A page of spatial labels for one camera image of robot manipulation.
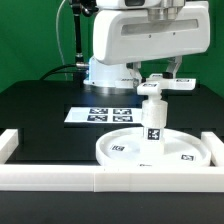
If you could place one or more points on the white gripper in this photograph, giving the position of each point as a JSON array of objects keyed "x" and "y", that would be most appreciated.
[{"x": 128, "y": 31}]

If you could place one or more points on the white cross-shaped table base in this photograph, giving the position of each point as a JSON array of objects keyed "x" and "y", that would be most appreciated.
[{"x": 156, "y": 83}]

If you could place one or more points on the white round table top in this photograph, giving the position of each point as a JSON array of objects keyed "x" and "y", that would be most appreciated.
[{"x": 164, "y": 148}]

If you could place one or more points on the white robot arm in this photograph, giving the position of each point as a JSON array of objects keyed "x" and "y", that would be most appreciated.
[{"x": 111, "y": 79}]

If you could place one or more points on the white marker sheet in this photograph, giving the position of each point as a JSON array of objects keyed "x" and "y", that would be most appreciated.
[{"x": 104, "y": 115}]

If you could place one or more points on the white right fence bar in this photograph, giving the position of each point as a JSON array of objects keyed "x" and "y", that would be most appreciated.
[{"x": 216, "y": 147}]

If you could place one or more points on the white fence bar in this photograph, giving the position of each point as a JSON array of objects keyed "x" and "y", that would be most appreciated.
[
  {"x": 106, "y": 179},
  {"x": 8, "y": 142},
  {"x": 216, "y": 147}
]

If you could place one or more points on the white left fence bar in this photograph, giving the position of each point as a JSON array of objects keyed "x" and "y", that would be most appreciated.
[{"x": 8, "y": 142}]

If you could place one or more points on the white front fence bar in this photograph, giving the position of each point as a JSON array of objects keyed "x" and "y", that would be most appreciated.
[{"x": 106, "y": 179}]

